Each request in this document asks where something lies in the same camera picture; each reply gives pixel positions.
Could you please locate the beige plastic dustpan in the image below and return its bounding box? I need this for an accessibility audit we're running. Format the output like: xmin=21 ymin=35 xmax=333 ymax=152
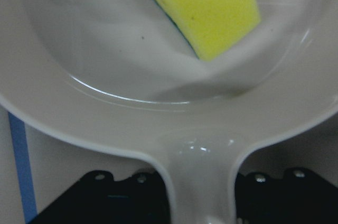
xmin=1 ymin=0 xmax=337 ymax=223

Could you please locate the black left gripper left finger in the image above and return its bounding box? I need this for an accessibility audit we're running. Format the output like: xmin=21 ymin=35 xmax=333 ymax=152
xmin=31 ymin=170 xmax=171 ymax=223

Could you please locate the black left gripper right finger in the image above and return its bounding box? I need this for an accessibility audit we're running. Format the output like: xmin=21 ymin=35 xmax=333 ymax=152
xmin=234 ymin=168 xmax=337 ymax=223

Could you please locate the yellow green sponge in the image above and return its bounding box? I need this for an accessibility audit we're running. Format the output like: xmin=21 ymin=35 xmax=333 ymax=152
xmin=155 ymin=0 xmax=261 ymax=61

